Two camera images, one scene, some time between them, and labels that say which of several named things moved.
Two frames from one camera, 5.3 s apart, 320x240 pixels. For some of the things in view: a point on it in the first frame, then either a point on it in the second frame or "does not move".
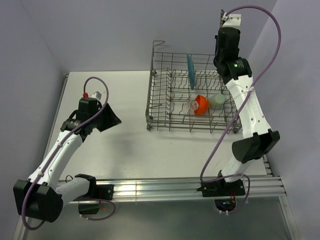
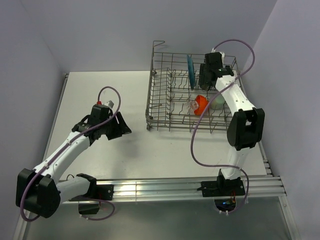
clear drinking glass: (189, 107) does not move
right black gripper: (215, 36) → (203, 71)
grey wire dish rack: (185, 94) does not move
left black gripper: (111, 119) → (120, 128)
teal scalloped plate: (191, 71) does not move
